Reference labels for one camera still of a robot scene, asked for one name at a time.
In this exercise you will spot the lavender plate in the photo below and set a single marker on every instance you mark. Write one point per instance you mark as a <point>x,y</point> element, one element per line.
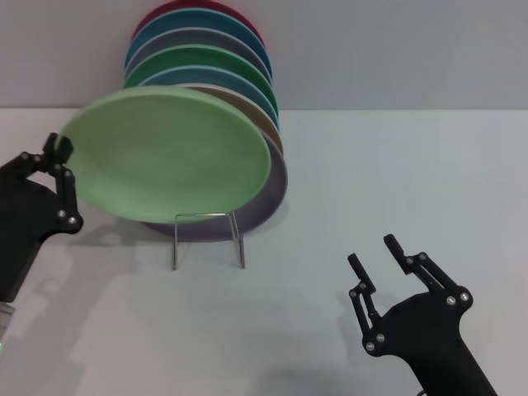
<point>274,185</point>

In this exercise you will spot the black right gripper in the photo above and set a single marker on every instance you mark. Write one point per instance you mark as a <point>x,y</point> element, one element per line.
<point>429,342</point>

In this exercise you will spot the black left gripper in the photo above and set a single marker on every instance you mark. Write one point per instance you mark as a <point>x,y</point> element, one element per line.
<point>20,218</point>

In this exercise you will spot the beige plate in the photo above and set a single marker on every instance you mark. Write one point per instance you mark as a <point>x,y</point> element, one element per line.
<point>247,107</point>

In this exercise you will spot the light blue plate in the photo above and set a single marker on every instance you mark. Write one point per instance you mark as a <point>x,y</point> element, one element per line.
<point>198,76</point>

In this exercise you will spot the light green plate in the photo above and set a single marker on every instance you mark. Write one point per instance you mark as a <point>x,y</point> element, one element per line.
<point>165,156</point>

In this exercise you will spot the dark green plate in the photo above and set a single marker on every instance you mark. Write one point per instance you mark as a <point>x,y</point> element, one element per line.
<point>185,55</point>

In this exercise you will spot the grey purple plate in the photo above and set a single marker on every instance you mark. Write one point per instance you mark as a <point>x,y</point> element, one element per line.
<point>194,38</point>

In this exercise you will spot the teal blue plate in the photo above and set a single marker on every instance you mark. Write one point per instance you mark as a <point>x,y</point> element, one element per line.
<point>194,18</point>

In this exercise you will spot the crimson plate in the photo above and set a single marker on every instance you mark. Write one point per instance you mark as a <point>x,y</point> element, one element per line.
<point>185,3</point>

